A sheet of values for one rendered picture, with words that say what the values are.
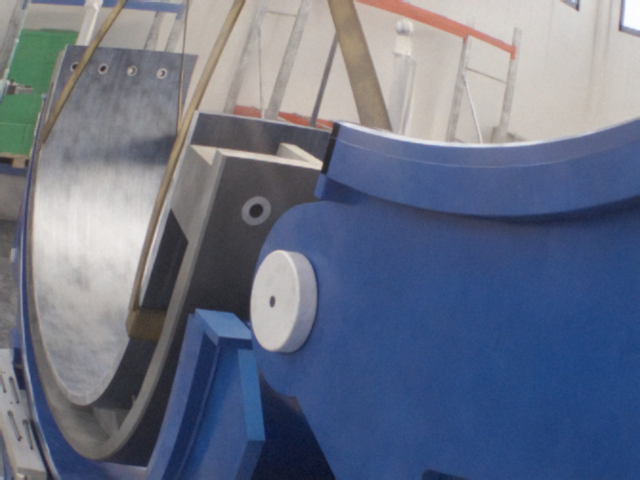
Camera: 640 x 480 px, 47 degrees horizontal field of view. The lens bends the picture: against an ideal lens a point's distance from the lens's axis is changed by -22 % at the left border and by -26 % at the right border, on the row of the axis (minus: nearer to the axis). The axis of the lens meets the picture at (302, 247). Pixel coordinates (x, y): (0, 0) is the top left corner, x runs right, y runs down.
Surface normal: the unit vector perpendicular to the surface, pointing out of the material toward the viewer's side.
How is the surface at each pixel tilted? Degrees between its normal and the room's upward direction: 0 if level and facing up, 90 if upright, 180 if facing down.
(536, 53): 90
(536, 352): 90
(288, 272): 90
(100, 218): 45
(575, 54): 90
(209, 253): 100
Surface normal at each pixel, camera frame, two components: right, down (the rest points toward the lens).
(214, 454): -0.87, -0.11
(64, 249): 0.44, -0.58
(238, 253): 0.37, 0.48
